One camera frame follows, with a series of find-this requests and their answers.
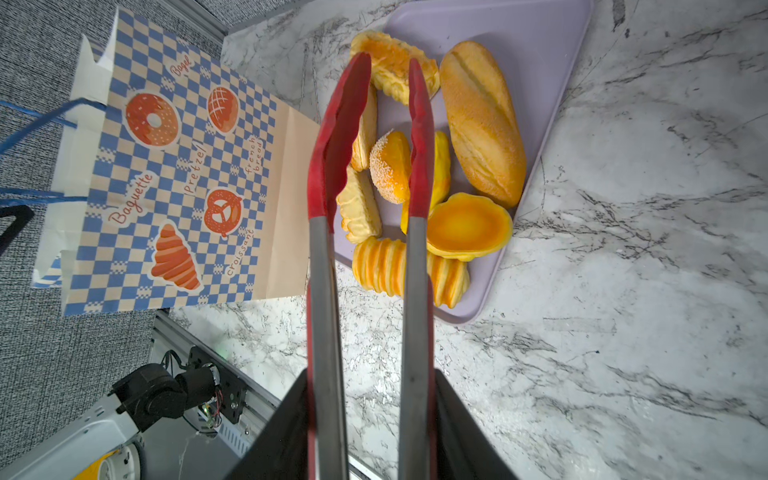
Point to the long baguette loaf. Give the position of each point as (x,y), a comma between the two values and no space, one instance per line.
(482,123)

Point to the pale braided pastry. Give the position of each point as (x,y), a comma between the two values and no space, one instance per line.
(358,208)

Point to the ridged spiral bread roll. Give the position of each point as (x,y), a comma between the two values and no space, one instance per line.
(380,265)

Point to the yellow oval bun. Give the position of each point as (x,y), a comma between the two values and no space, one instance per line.
(441,174)

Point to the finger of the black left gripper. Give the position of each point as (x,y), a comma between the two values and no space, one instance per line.
(21,215)

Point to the blue checkered paper bag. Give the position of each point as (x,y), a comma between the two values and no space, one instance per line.
(178,182)

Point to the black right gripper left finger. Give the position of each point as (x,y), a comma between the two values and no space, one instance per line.
(281,449)

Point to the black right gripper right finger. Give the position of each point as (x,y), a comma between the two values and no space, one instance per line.
(462,450)

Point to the red silicone steel tongs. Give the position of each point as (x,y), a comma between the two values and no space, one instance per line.
(328,453)

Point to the yellow glazed danish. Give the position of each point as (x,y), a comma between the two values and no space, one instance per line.
(390,58)

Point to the round yellow tart bread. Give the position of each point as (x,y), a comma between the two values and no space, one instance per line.
(467,226)

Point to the sesame sugar bun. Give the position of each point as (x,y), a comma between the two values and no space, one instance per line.
(390,166)

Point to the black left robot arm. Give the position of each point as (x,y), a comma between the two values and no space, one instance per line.
(197,387)

